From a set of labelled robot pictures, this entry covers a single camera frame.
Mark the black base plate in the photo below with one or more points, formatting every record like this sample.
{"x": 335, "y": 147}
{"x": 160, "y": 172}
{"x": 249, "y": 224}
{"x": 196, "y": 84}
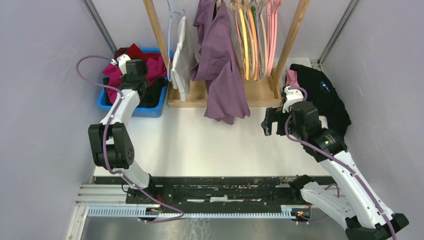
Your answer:
{"x": 213, "y": 195}

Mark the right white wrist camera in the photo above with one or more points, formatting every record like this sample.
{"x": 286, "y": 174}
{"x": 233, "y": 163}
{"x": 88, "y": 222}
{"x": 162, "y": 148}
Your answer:
{"x": 292, "y": 95}

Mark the magenta garment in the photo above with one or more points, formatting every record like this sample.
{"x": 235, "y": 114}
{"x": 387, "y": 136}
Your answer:
{"x": 156, "y": 69}

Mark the blue plastic bin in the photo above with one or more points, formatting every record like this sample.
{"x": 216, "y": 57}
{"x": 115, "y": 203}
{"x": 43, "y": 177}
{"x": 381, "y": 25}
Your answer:
{"x": 154, "y": 112}

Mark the yellow hanger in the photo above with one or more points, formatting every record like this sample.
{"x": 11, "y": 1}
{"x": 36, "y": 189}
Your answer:
{"x": 245, "y": 42}

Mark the wooden hanger rack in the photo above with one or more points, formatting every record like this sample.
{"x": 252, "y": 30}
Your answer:
{"x": 262, "y": 93}

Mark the pink garment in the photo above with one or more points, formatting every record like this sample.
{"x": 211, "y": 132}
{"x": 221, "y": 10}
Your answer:
{"x": 291, "y": 78}

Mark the purple garment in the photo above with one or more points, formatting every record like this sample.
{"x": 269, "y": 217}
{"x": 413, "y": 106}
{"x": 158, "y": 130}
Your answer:
{"x": 218, "y": 66}

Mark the white skirt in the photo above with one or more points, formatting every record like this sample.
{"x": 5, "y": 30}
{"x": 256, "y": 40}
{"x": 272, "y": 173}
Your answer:
{"x": 184, "y": 59}

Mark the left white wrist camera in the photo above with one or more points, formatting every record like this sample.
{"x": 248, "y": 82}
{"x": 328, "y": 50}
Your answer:
{"x": 120, "y": 62}

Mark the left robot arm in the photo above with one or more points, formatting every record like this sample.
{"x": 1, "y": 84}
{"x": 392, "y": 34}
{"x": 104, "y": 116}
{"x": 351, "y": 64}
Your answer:
{"x": 110, "y": 142}

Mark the pink hanger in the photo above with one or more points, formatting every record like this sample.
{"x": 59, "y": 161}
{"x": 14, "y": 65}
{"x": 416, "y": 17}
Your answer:
{"x": 272, "y": 10}

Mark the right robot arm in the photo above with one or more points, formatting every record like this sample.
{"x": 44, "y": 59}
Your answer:
{"x": 363, "y": 216}

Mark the orange hanger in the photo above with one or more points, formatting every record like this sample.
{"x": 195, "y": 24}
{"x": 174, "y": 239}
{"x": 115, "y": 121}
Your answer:
{"x": 255, "y": 59}

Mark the black garment pile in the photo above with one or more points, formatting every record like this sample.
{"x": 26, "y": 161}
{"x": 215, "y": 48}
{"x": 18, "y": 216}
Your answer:
{"x": 324, "y": 96}

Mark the green hanger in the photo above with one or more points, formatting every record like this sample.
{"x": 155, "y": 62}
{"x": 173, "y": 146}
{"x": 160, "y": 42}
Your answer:
{"x": 253, "y": 10}

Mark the black garment in bin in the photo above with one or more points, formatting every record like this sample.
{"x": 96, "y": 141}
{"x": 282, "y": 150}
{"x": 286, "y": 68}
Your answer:
{"x": 150, "y": 99}

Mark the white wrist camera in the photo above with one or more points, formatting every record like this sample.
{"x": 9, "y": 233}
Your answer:
{"x": 120, "y": 62}
{"x": 292, "y": 95}

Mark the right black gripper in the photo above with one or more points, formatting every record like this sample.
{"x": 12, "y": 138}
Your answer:
{"x": 274, "y": 114}

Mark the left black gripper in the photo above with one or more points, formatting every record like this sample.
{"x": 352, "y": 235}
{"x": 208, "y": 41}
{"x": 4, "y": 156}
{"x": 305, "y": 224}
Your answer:
{"x": 124, "y": 78}

